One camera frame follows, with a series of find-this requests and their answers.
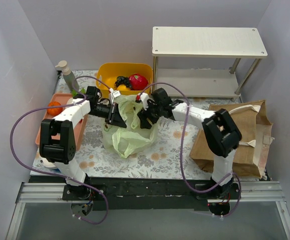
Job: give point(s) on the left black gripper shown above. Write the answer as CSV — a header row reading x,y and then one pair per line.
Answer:
x,y
111,113

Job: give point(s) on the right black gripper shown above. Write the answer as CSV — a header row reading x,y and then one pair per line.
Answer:
x,y
150,113

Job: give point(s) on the green plastic grocery bag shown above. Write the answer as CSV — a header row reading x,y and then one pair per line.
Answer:
x,y
132,139

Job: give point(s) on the red dragon fruit toy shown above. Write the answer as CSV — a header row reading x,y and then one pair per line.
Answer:
x,y
138,82

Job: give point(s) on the black grape bunch toy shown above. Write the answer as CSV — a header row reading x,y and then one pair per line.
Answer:
x,y
123,80

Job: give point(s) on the white radish toy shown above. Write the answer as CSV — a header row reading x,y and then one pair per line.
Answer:
x,y
72,98

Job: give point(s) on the orange pumpkin toy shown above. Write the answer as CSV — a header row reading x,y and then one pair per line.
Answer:
x,y
54,108

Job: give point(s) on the brown jute tote bag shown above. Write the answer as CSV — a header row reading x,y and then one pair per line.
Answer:
x,y
251,119

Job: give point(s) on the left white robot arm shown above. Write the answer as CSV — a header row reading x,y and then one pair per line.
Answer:
x,y
61,152

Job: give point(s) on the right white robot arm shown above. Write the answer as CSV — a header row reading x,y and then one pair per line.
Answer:
x,y
221,133

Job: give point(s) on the floral table mat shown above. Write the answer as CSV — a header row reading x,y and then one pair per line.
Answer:
x,y
160,160

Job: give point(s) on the yellow plastic basket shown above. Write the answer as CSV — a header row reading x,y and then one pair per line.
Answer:
x,y
109,72

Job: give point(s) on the grey pump soap bottle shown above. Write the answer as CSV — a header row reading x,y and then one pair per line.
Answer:
x,y
68,75

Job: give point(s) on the white two-tier shelf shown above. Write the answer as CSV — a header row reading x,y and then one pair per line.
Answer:
x,y
206,62

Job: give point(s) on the white blue tape roll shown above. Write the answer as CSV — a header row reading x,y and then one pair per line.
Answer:
x,y
49,165

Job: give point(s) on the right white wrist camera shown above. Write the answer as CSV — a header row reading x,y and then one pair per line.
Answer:
x,y
143,98

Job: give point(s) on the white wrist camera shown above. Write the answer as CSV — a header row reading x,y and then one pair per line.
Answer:
x,y
143,98
113,94

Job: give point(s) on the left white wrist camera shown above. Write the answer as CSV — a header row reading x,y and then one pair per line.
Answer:
x,y
113,94

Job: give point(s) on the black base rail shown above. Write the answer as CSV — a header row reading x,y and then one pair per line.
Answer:
x,y
144,194

